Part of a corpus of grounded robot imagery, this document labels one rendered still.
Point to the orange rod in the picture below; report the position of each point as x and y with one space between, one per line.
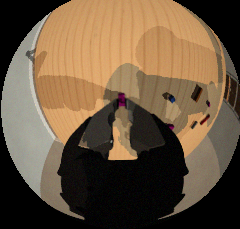
196 98

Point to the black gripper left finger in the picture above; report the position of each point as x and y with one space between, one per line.
94 134

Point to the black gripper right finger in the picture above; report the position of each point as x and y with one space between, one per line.
150 133

